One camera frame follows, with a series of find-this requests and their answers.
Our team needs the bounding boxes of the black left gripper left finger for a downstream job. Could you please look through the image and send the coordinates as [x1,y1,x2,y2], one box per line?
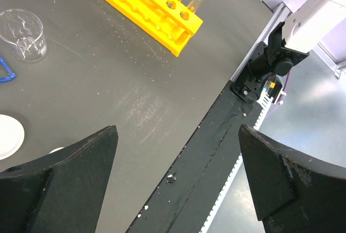
[1,125,118,232]

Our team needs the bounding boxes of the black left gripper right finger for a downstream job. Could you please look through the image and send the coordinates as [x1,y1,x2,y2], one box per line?
[238,125,345,232]

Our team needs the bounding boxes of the yellow test tube rack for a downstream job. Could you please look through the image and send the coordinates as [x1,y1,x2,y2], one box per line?
[105,0,203,56]

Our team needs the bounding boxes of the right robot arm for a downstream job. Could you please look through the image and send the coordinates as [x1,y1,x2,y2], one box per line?
[230,0,345,103]

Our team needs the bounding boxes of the white round lid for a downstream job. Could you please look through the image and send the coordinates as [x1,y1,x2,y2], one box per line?
[1,114,25,160]

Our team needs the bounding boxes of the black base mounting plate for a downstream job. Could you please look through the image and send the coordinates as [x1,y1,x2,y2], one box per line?
[127,89,266,232]

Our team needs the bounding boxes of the blue safety glasses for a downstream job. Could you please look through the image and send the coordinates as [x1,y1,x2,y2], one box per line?
[0,57,17,83]

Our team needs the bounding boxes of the clear glass beaker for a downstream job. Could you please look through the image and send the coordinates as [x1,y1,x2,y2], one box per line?
[1,9,48,63]

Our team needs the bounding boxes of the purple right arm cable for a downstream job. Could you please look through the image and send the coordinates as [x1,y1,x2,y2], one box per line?
[278,69,292,105]

